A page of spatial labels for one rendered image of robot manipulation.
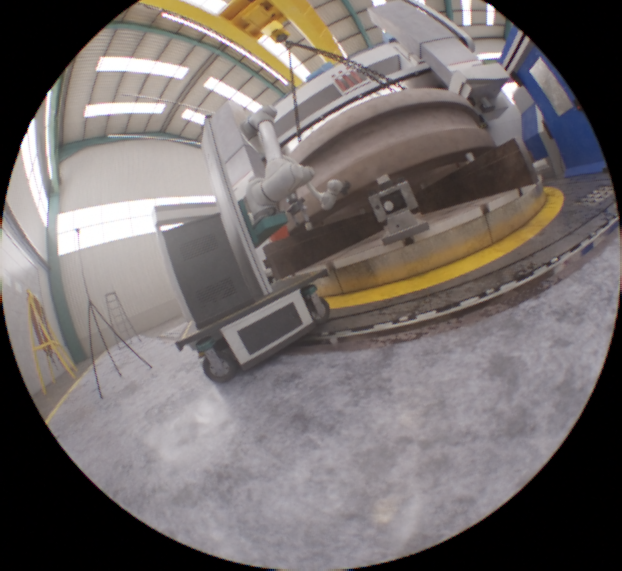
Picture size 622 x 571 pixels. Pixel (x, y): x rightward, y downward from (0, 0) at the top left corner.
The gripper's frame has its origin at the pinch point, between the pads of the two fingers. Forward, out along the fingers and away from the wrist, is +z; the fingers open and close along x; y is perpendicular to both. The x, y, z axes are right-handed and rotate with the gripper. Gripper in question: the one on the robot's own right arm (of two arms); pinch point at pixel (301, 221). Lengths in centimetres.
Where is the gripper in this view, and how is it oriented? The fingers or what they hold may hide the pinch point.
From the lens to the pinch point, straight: 138.4
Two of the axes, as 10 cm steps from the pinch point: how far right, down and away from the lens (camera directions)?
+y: -7.6, 3.4, -5.5
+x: 5.3, -1.8, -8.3
